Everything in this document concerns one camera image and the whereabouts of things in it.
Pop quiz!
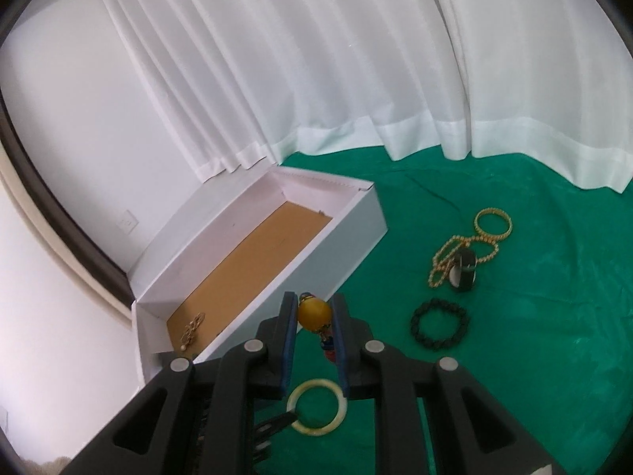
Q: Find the pale jade bangle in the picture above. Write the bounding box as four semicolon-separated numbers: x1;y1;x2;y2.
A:
287;380;347;437

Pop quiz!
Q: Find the gold chain link bracelet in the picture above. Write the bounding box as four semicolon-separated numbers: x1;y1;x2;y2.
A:
180;311;206;352

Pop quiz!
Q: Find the white cardboard box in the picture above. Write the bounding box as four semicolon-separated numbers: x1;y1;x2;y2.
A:
131;165;387;382

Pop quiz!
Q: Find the dark frame bar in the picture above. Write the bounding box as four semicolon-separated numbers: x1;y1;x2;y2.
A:
0;94;136;317

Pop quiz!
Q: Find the gold bead necklace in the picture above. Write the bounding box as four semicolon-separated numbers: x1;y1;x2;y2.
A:
428;235;500;289

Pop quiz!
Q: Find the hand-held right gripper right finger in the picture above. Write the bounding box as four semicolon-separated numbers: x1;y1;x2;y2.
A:
330;293;567;475

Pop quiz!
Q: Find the black wide bangle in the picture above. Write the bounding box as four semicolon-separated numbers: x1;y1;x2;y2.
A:
447;250;479;294

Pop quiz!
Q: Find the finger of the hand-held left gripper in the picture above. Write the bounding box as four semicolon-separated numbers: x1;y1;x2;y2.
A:
254;408;300;451

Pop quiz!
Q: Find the gold bangle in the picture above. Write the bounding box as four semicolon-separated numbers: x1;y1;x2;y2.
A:
474;208;512;238

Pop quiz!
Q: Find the green velvet cloth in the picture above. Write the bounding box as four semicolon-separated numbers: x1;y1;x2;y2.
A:
252;146;633;475

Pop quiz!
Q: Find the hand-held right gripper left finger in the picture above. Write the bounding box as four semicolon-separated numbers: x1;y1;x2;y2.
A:
62;291;300;475

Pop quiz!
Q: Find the white curtain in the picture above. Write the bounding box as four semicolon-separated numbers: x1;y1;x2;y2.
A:
420;0;633;194
94;0;446;184

